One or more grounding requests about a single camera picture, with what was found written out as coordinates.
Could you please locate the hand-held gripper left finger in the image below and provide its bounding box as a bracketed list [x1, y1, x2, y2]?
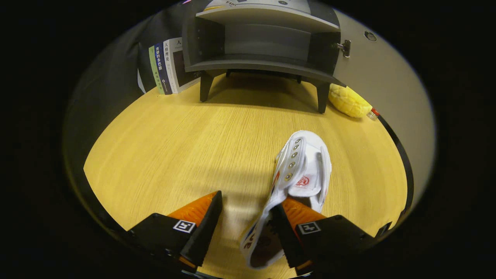
[126, 190, 223, 270]

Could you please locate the yellow plush toy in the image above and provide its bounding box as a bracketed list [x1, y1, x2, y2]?
[329, 83, 373, 119]

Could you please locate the black backdrop cloth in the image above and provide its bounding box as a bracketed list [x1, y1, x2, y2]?
[64, 4, 186, 155]

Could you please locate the white cover book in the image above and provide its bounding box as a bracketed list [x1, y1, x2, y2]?
[163, 37, 202, 94]

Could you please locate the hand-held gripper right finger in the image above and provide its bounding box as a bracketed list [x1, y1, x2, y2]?
[269, 197, 378, 276]

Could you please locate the navy spine book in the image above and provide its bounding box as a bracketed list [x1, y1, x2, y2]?
[154, 42, 173, 95]

